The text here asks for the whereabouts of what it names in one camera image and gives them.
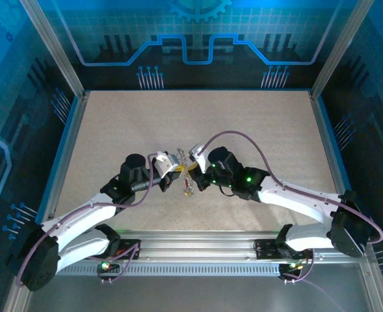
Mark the key with red tag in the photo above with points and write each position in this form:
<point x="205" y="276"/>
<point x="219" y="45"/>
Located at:
<point x="186" y="184"/>

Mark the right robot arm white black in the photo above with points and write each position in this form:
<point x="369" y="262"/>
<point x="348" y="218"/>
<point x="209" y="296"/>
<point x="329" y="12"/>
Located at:
<point x="295" y="198"/>

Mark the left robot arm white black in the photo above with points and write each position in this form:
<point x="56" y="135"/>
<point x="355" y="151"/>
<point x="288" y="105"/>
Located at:
<point x="80" y="217"/>

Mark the left small LED board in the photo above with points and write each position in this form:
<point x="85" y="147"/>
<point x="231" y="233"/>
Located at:
<point x="106" y="266"/>

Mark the small led board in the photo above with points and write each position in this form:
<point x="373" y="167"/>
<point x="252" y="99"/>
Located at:
<point x="106" y="266"/>
<point x="292" y="266"/>

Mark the right small LED board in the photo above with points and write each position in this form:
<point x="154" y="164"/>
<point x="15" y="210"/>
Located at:
<point x="292" y="266"/>

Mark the grey metal plate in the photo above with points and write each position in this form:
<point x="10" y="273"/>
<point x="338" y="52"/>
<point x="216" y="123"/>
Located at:
<point x="194" y="295"/>

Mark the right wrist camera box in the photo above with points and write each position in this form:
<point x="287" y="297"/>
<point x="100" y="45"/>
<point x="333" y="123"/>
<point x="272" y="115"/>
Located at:
<point x="198" y="157"/>

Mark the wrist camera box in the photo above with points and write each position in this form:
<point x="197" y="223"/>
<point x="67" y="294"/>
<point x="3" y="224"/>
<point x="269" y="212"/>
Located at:
<point x="198" y="157"/>
<point x="165" y="161"/>

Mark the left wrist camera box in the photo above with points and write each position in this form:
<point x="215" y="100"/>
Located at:
<point x="165" y="161"/>

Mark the aluminium table side rail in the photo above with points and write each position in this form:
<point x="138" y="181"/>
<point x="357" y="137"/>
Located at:
<point x="333" y="162"/>
<point x="64" y="162"/>

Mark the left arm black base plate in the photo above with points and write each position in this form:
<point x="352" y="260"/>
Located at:
<point x="129" y="242"/>

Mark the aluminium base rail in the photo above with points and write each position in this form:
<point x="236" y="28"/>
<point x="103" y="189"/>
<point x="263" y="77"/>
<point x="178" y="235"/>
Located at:
<point x="194" y="247"/>

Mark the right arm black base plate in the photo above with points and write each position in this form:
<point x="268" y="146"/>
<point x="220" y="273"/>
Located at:
<point x="266" y="250"/>

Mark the aluminium frame post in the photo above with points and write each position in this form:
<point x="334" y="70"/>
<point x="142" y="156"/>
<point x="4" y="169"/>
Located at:
<point x="55" y="48"/>
<point x="339" y="48"/>

